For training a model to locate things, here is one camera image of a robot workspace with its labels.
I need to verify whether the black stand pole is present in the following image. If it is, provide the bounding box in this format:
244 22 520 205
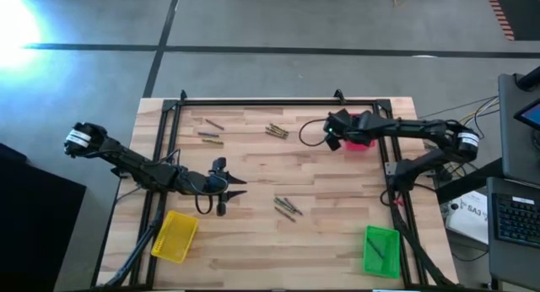
516 66 540 92

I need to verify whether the black mat with striped edge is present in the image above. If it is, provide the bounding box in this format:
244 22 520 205
483 0 540 42

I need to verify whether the red plastic basket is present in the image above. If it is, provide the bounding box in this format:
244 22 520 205
343 112 376 152

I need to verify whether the grey floor cable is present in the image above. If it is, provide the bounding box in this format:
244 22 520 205
417 95 500 120

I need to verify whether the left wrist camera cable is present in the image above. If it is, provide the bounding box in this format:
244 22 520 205
193 192 215 216

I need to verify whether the grey computer cart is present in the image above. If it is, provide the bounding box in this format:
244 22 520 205
497 72 540 186

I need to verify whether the white printed box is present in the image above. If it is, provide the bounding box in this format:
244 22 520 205
445 190 490 246

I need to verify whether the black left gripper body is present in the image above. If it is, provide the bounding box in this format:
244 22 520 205
175 155 231 218

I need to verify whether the black cable bundle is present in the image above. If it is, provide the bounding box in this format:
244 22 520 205
105 190 166 287
391 198 457 287

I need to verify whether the yellow plastic basket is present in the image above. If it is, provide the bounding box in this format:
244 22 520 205
150 210 199 266

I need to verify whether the black cabinet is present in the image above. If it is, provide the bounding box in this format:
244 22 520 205
0 142 88 292

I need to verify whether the green plastic basket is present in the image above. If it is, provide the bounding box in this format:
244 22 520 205
363 224 401 279

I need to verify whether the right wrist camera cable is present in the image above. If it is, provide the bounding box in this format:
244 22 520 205
298 117 329 149

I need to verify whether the black aluminium table frame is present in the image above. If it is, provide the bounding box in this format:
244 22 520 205
130 98 423 289

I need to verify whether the black tablet screen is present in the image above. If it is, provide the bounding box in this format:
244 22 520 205
513 97 540 132

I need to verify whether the black metal bar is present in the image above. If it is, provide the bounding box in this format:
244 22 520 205
434 157 505 205

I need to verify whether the yellow floor cable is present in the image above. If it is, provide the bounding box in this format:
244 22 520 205
459 98 500 127

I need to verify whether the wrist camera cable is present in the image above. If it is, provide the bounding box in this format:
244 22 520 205
193 192 215 216
298 117 329 149

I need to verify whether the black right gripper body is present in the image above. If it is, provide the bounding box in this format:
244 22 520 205
322 108 377 153

